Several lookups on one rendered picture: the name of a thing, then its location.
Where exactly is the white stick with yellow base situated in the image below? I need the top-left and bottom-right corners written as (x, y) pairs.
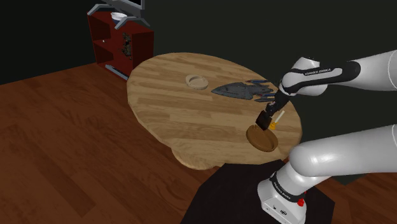
top-left (268, 110), bottom-right (286, 130)

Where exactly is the grey spaceship model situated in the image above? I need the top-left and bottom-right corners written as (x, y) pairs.
top-left (211, 79), bottom-right (277, 104)

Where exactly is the brown round wooden dish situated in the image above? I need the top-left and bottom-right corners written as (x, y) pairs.
top-left (245, 123), bottom-right (279, 153)

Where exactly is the beige round ashtray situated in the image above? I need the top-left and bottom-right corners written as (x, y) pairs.
top-left (185, 74), bottom-right (209, 91)

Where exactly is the round light wooden table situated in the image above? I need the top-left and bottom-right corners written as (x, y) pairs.
top-left (126, 52), bottom-right (303, 171)

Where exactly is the black robot stand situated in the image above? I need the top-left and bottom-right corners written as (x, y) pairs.
top-left (181, 159), bottom-right (336, 224)

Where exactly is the red shelf cabinet with television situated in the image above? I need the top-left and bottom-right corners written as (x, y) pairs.
top-left (86, 0), bottom-right (155, 81)

